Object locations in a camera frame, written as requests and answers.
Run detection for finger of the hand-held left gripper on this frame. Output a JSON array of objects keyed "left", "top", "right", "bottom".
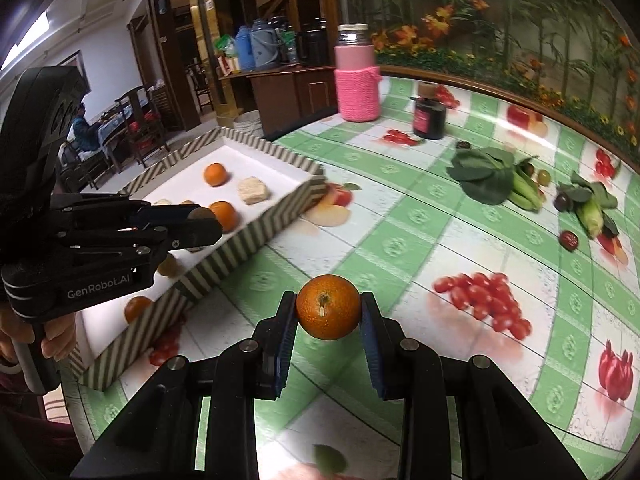
[
  {"left": 150, "top": 210, "right": 223, "bottom": 253},
  {"left": 127, "top": 201, "right": 216, "bottom": 226}
]

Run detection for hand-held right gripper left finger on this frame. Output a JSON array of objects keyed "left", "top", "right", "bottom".
[{"left": 70, "top": 290, "right": 299, "bottom": 480}]

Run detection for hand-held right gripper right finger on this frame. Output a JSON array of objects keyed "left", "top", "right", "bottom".
[{"left": 361, "top": 291, "right": 588, "bottom": 480}]

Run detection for orange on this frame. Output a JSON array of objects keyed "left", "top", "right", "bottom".
[
  {"left": 203, "top": 162, "right": 230, "bottom": 187},
  {"left": 295, "top": 274, "right": 362, "bottom": 341},
  {"left": 207, "top": 201, "right": 238, "bottom": 233},
  {"left": 124, "top": 296, "right": 155, "bottom": 324}
]

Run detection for striped rim white tray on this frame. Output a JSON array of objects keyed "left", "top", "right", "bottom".
[{"left": 67, "top": 127, "right": 328, "bottom": 391}]

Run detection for person's left hand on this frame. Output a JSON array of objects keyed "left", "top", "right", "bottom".
[{"left": 0, "top": 305, "right": 78, "bottom": 373}]

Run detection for brown kiwi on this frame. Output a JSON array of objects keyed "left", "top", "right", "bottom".
[{"left": 157, "top": 252, "right": 186, "bottom": 278}]

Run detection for dark wooden chair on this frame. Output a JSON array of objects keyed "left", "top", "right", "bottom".
[{"left": 115, "top": 87, "right": 171, "bottom": 166}]

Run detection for green checkered fruit tablecloth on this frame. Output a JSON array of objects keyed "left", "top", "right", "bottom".
[{"left": 75, "top": 75, "right": 636, "bottom": 480}]

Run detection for white bucket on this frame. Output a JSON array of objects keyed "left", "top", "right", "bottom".
[{"left": 233, "top": 110, "right": 263, "bottom": 138}]

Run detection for brown wooden cabinet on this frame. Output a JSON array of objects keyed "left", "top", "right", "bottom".
[{"left": 245, "top": 65, "right": 341, "bottom": 126}]

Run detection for green snack bag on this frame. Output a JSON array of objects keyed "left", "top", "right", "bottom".
[{"left": 215, "top": 35, "right": 240, "bottom": 73}]

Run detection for blue thermos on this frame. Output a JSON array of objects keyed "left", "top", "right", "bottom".
[{"left": 235, "top": 26, "right": 254, "bottom": 72}]

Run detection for grey blue thermos jug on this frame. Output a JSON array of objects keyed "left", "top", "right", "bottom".
[{"left": 250, "top": 18, "right": 281, "bottom": 68}]

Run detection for dark leafy greens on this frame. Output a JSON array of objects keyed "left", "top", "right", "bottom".
[{"left": 446, "top": 146, "right": 516, "bottom": 206}]

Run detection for pink knit sleeve jar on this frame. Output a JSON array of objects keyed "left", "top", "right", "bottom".
[{"left": 333, "top": 23, "right": 383, "bottom": 122}]

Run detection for green bok choy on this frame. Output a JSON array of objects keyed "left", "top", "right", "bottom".
[{"left": 507, "top": 167, "right": 546, "bottom": 211}]

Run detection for black kettle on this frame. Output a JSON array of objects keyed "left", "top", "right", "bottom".
[{"left": 300, "top": 20, "right": 331, "bottom": 66}]

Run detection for dark red jar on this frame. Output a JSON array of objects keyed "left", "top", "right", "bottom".
[{"left": 412, "top": 82, "right": 447, "bottom": 141}]

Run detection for corn cob with husk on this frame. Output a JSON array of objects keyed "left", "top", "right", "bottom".
[{"left": 555, "top": 170, "right": 621, "bottom": 241}]

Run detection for flower wall mural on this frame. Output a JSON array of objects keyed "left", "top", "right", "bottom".
[{"left": 340, "top": 0, "right": 640, "bottom": 146}]

